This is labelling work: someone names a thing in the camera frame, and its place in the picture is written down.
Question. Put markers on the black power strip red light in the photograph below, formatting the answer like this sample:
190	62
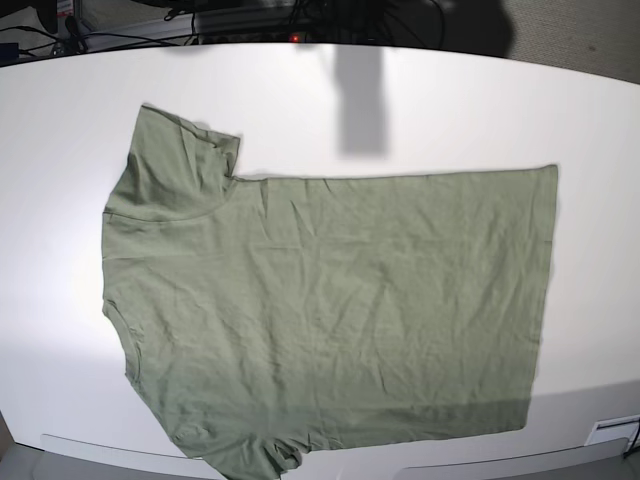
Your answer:
299	29

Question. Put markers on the green T-shirt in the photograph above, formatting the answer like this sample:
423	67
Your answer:
268	318

